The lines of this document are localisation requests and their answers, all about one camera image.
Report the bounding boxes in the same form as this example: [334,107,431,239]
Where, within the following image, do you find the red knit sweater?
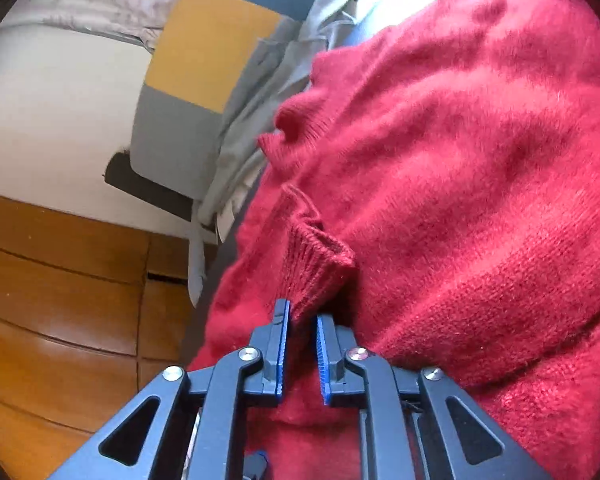
[187,0,600,480]

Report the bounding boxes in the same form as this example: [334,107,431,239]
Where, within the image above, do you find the dark bar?
[104,151,201,223]

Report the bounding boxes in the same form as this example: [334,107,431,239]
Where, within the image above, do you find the light grey garment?
[187,0,396,308]

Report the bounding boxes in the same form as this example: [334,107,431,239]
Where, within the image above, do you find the grey yellow blue blanket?
[130,0,361,201]

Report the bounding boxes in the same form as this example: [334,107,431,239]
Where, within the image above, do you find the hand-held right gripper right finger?
[315,314,553,480]

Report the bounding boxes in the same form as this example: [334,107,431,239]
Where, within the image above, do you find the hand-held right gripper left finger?
[47,299,292,480]

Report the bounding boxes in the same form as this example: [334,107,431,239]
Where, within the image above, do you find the white floral bedding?
[10,0,201,53]

